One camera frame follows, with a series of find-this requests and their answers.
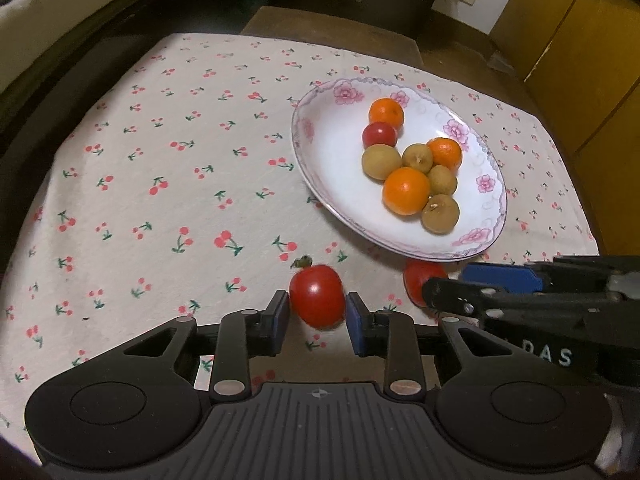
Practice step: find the brown wooden stool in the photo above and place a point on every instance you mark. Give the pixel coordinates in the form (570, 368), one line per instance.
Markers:
(331, 31)

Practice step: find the brown wooden wardrobe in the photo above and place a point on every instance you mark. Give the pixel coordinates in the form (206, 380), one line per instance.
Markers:
(579, 60)

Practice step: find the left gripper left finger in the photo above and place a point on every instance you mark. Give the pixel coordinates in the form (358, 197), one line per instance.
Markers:
(238, 337)

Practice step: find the red tomato with calyx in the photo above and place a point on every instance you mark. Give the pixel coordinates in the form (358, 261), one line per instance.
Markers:
(317, 294)

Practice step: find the mandarin orange with stem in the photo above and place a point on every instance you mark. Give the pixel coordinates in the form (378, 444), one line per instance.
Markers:
(387, 110)

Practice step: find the oblong red tomato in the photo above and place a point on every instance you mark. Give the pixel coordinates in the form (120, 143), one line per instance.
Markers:
(416, 274)

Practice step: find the beige mattress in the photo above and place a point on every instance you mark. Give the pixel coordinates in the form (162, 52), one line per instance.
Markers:
(30, 27)

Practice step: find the smooth orange fruit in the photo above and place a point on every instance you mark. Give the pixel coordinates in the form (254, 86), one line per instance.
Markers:
(406, 191)

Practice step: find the large tan longan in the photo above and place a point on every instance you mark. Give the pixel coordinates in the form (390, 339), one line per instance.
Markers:
(440, 214)

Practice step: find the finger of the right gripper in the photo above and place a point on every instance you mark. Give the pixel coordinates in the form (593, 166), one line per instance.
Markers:
(556, 277)
(484, 301)

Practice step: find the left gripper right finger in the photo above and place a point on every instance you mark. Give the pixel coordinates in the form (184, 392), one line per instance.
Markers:
(397, 339)

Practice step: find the white floral plate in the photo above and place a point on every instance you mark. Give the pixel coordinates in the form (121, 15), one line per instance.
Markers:
(326, 131)

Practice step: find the cherry print tablecloth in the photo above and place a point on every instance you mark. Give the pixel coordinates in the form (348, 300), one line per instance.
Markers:
(178, 194)

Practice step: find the round red cherry tomato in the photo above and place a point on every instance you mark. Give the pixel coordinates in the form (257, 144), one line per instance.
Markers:
(379, 133)

